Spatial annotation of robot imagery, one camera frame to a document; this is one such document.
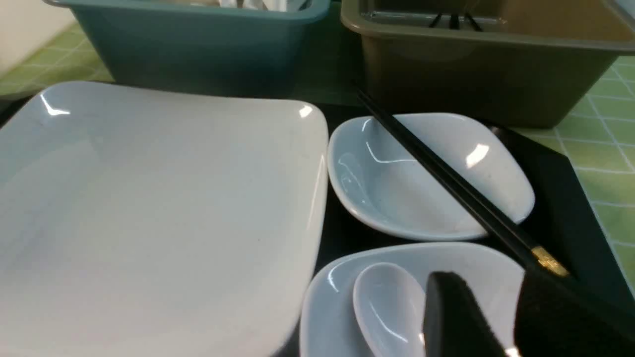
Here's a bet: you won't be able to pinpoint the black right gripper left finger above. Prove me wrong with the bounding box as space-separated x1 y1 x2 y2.
423 271 506 357

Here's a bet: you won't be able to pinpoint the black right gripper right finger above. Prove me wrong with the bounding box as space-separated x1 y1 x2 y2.
514 270 635 357

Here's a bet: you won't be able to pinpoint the black chopstick gold band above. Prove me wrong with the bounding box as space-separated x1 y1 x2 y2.
352 81 572 278

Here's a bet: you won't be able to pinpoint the white ceramic soup spoon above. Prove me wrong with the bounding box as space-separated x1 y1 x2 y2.
352 262 426 357

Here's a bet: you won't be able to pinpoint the white bowl with spoon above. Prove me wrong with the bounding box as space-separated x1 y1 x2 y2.
300 242 524 357

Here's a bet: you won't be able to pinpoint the small white bowl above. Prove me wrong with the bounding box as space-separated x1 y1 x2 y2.
327 113 536 241

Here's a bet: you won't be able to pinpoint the large white square plate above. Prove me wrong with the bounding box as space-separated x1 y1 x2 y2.
0 81 329 357

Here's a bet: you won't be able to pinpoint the black serving tray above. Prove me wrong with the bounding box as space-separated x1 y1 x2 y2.
0 97 635 357

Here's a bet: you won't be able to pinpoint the brown plastic bin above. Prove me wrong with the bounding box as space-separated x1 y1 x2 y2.
340 0 635 128

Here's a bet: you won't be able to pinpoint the black chopsticks in bin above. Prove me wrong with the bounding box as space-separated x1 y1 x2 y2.
427 13 485 32

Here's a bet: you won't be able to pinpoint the teal plastic bin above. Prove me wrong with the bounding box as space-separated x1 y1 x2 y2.
49 0 330 98

